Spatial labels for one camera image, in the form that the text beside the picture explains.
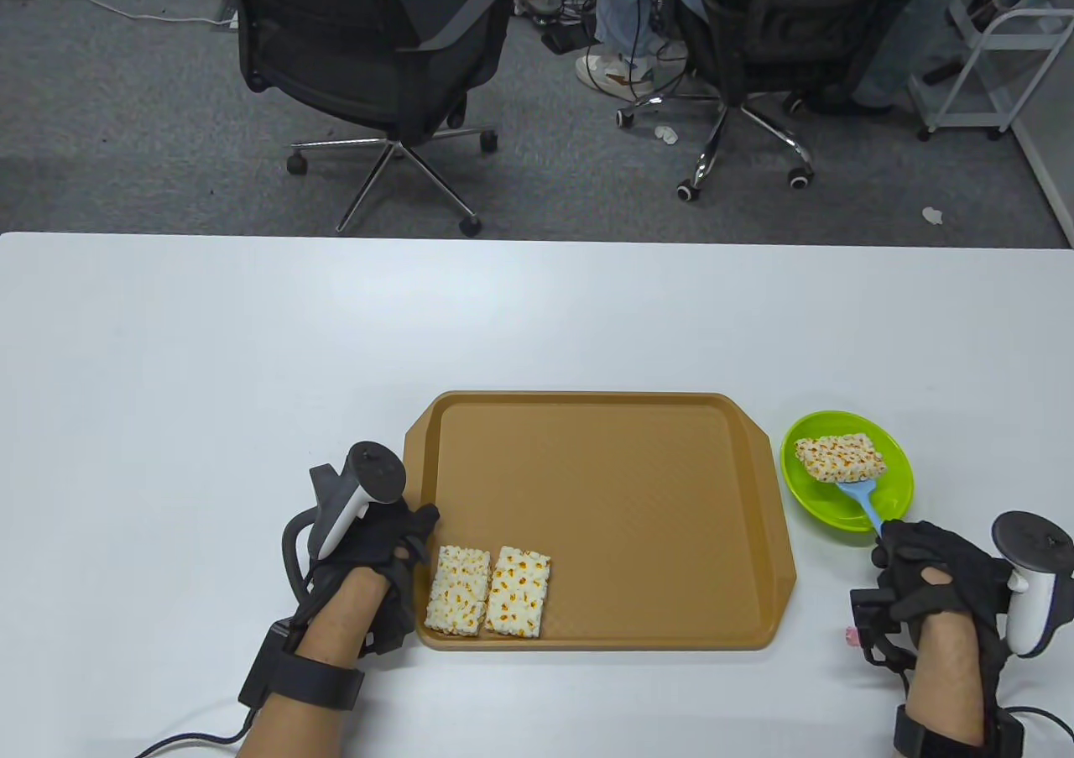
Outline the white and black controller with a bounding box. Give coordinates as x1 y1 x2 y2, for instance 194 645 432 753
315 442 407 562
992 511 1074 656

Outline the green plastic plate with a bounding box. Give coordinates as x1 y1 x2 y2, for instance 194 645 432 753
780 410 915 534

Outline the brown plastic tray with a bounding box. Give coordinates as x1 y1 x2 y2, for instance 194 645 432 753
404 390 798 651

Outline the black wrist camera strap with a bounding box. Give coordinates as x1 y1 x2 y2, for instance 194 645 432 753
238 619 367 713
894 703 1026 758

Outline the person's right forearm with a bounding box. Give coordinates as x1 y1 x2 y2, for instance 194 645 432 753
910 614 991 750

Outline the puffed rice cake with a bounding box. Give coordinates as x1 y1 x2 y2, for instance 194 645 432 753
485 546 552 639
794 432 888 484
424 545 493 638

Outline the black mesh office chair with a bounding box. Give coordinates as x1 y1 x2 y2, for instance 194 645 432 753
214 0 514 237

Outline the black office chair chrome base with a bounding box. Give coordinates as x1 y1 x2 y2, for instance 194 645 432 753
617 0 934 203

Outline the blue spatula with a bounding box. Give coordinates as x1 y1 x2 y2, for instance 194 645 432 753
835 477 887 539

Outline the person's left hand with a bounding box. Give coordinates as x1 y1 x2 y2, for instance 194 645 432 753
312 498 441 655

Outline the person's left forearm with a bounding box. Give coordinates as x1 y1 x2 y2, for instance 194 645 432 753
237 569 395 758

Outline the person's right hand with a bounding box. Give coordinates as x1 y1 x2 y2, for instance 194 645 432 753
871 520 1016 626

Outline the white metal cart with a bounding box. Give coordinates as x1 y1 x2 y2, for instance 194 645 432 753
910 0 1074 142

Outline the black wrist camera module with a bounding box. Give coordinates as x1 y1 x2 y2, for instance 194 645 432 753
849 588 917 668

